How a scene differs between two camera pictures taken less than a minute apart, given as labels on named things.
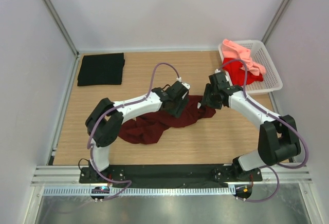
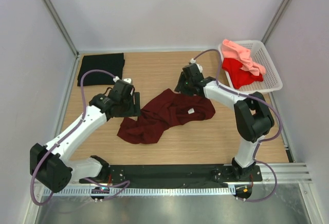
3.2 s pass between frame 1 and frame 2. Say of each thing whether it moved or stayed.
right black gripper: moved
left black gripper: moved
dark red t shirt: stayed
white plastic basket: stayed
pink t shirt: stayed
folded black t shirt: stayed
